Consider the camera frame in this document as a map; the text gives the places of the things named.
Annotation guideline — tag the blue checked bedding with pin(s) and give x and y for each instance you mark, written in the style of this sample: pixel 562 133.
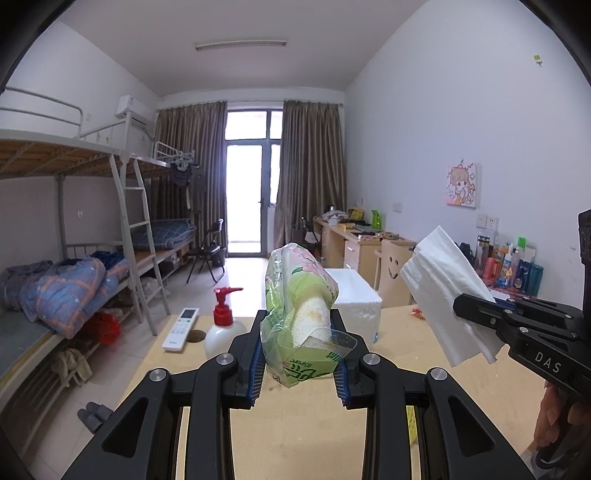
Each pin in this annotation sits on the blue checked bedding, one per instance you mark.
pixel 161 230

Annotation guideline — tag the cartoon wall poster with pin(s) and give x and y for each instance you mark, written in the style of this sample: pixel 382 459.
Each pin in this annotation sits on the cartoon wall poster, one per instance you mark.
pixel 461 184

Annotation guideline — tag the red plastic bag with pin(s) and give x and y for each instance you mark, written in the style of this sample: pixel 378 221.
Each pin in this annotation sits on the red plastic bag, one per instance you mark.
pixel 104 327

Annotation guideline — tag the white lotion bottle red pump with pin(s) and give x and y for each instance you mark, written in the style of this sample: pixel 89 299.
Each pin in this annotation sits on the white lotion bottle red pump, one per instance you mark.
pixel 221 332

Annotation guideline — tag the blue plaid quilt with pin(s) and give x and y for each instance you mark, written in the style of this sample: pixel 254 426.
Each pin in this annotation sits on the blue plaid quilt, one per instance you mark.
pixel 69 286

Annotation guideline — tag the white air conditioner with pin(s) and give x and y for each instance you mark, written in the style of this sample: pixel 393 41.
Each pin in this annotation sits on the white air conditioner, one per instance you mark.
pixel 134 108

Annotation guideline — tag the grey slippers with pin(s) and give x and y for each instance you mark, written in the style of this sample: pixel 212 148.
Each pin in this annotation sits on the grey slippers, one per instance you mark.
pixel 94 415

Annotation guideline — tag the brown round coaster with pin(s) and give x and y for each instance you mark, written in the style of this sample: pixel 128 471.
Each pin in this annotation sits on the brown round coaster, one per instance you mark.
pixel 197 336

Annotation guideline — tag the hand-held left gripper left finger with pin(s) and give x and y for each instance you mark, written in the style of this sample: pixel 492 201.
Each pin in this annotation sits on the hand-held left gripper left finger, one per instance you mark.
pixel 256 381

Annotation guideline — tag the green tissue packet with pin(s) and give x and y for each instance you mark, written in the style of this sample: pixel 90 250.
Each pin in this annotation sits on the green tissue packet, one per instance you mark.
pixel 300 277

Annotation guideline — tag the white remote control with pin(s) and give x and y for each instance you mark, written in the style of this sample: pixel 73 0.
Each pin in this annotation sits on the white remote control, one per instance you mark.
pixel 181 327

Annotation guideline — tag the black folding chair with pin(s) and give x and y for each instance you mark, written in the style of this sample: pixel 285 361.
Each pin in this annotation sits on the black folding chair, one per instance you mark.
pixel 210 251

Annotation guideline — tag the patterned desk cloth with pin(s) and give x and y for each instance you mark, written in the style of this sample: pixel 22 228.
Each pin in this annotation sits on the patterned desk cloth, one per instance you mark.
pixel 517 293

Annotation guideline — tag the dark hanging garment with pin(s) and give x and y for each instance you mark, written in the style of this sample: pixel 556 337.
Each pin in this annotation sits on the dark hanging garment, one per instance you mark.
pixel 181 175

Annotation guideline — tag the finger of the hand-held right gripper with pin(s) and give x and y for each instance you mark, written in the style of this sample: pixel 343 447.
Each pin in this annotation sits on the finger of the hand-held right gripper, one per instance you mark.
pixel 480 310
pixel 545 311

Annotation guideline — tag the wooden desk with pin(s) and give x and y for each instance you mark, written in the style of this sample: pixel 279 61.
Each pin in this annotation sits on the wooden desk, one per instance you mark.
pixel 355 251

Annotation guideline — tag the black headphones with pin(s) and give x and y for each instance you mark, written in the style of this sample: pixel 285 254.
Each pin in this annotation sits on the black headphones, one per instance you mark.
pixel 465 251

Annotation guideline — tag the white metal bunk bed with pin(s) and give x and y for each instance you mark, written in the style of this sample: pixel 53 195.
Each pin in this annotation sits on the white metal bunk bed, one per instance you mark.
pixel 46 152
pixel 159 161

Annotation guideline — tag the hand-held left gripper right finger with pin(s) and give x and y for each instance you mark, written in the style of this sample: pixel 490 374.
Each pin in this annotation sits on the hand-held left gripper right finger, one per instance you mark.
pixel 340 383

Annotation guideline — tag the row of toiletry bottles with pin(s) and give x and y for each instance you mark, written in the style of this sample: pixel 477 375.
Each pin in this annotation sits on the row of toiletry bottles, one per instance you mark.
pixel 512 267

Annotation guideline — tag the green wall hook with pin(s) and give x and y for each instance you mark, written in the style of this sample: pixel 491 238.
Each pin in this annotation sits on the green wall hook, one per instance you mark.
pixel 538 59

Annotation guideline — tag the beige cloth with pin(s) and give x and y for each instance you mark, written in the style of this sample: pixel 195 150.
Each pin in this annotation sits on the beige cloth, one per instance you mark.
pixel 71 364

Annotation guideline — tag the wooden chair with smiley face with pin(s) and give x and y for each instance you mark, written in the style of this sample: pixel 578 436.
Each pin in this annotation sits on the wooden chair with smiley face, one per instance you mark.
pixel 392 272

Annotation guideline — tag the white metal bed ladder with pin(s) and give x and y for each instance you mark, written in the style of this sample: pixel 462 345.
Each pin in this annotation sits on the white metal bed ladder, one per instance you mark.
pixel 138 226

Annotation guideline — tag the person's right hand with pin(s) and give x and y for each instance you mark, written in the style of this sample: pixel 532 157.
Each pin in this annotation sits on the person's right hand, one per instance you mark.
pixel 547 415

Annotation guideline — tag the brown curtain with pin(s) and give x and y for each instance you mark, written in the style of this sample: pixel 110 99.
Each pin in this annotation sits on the brown curtain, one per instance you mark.
pixel 194 147
pixel 314 157

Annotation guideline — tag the red snack packet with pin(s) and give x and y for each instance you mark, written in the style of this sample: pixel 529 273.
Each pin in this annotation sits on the red snack packet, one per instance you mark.
pixel 418 314

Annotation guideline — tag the white paper tissues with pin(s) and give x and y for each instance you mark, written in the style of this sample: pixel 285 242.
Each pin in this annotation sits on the white paper tissues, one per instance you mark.
pixel 438 286

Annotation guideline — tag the white wall sockets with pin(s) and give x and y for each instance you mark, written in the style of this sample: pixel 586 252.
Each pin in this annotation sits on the white wall sockets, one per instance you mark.
pixel 487 222

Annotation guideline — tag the glass balcony door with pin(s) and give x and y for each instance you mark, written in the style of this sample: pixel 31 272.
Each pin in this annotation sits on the glass balcony door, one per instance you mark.
pixel 249 194

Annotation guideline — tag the white foam box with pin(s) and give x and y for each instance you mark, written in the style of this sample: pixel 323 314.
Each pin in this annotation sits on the white foam box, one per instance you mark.
pixel 360 295

